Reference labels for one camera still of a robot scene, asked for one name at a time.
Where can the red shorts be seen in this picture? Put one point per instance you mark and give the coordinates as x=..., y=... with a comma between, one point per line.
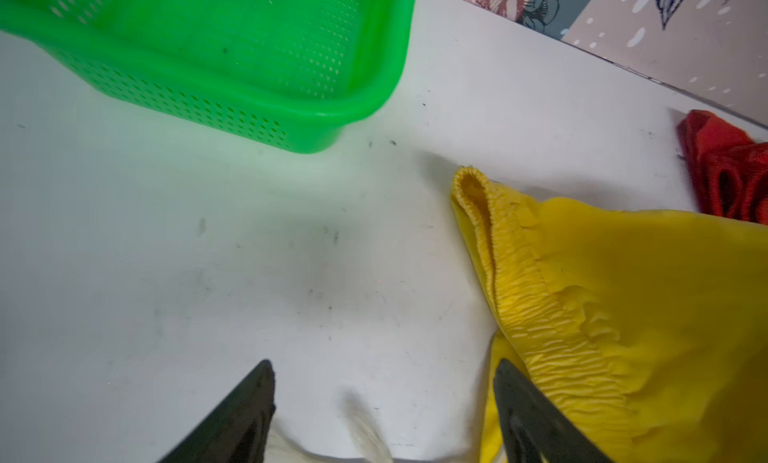
x=728, y=169

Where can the yellow shorts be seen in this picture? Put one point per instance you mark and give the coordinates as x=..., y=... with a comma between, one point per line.
x=646, y=329

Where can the green plastic basket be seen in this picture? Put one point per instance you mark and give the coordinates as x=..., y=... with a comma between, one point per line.
x=288, y=73

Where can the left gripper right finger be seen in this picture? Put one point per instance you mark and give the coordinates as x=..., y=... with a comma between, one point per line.
x=533, y=429

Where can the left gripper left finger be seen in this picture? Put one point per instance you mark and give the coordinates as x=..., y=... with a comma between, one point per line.
x=237, y=428

